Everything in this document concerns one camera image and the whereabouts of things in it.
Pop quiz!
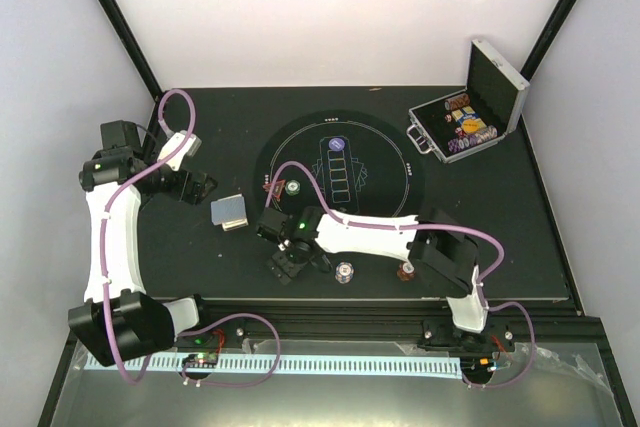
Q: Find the blue chip stack front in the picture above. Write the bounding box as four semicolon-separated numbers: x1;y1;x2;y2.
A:
335;262;354;284

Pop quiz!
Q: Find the green chips seat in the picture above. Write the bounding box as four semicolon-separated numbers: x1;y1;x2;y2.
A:
285;180;301;196

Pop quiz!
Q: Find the purple small blind button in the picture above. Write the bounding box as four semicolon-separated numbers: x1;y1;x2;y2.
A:
328;137;346;152

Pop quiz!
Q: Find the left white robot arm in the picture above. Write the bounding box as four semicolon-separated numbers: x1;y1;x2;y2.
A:
68;121;217;367

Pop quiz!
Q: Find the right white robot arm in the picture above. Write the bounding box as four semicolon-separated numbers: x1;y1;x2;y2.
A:
257;207;491;350

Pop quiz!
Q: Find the red triangle marker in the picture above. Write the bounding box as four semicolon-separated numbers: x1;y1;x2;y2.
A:
263;180;286;200

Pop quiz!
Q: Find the round black poker mat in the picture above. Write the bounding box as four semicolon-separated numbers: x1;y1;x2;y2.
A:
253;110;426;218

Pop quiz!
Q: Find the brown chip stack front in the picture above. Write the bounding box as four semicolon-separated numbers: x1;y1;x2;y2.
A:
397;262;415;282

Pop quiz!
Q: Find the purple chip row in case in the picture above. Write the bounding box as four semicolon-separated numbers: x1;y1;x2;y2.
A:
447;136;471;154

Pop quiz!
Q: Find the orange big blind button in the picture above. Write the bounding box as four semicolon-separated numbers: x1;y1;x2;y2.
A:
463;119;479;131

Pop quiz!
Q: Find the blue playing card box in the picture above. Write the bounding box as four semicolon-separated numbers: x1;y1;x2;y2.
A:
451;106;487;134

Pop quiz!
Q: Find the orange chip row in case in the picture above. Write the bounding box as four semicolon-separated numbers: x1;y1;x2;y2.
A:
445;93;470;111

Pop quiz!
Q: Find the aluminium poker case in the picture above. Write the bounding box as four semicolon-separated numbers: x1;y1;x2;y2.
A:
406;38;530;164

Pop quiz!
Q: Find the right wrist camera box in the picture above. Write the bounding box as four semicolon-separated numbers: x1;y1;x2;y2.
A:
256;207;291;244

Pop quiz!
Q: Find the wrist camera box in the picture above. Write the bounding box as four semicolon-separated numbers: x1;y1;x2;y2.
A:
256;207;291;244
157;130;202;172

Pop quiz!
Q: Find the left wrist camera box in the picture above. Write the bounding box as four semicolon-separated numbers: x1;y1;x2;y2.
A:
157;130;202;172

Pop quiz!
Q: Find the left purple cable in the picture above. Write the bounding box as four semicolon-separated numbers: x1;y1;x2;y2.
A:
99;89;280;389

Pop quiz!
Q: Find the purple cable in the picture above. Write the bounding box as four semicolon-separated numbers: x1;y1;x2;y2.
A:
99;89;280;389
263;160;537;391

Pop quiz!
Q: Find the white slotted cable duct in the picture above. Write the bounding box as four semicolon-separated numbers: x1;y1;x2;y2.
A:
84;350;464;379

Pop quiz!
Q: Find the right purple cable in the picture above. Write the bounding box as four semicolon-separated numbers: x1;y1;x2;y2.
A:
263;160;537;391

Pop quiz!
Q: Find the left black frame post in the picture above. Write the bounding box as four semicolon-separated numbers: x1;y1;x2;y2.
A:
97;0;163;100

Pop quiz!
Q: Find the black frame post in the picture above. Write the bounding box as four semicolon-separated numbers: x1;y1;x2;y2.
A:
97;0;163;100
520;0;578;81

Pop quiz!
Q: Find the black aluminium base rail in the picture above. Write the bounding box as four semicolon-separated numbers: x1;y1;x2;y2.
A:
204;300;609;353

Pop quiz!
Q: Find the right black frame post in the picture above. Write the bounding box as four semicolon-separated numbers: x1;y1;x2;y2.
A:
520;0;578;81

